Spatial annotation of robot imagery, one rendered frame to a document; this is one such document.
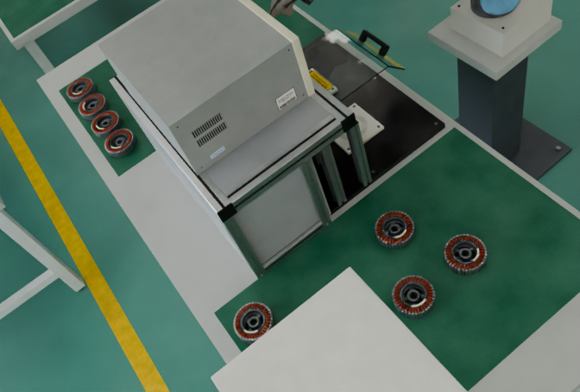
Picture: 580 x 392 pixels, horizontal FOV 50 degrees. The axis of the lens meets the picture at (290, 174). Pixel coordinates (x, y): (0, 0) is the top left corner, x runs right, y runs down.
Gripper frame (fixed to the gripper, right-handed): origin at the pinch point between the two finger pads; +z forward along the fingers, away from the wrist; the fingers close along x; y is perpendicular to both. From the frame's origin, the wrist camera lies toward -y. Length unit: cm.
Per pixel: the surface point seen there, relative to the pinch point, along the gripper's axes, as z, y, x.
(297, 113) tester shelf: 16.8, 0.2, -31.2
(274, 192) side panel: 36, 0, -41
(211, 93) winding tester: 24.4, -25.7, -27.8
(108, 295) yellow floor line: 143, 65, 43
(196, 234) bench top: 69, 17, -16
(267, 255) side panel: 55, 17, -41
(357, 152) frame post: 15.5, 20.1, -41.1
